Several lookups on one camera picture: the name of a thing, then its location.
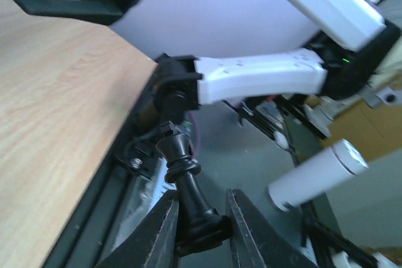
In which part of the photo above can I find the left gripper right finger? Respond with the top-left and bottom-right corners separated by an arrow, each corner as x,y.
225,189 -> 317,268

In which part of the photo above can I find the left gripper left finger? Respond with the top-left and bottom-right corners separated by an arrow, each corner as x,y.
96,190 -> 179,268

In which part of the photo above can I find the black piece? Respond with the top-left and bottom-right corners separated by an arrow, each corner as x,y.
156,134 -> 232,257

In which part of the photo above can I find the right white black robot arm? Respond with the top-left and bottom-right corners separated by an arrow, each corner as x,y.
13,0 -> 401,115

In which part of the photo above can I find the white cylinder outside cell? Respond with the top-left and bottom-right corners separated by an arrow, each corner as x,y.
268,139 -> 369,212

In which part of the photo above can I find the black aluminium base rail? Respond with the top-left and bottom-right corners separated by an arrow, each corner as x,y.
42,75 -> 159,267

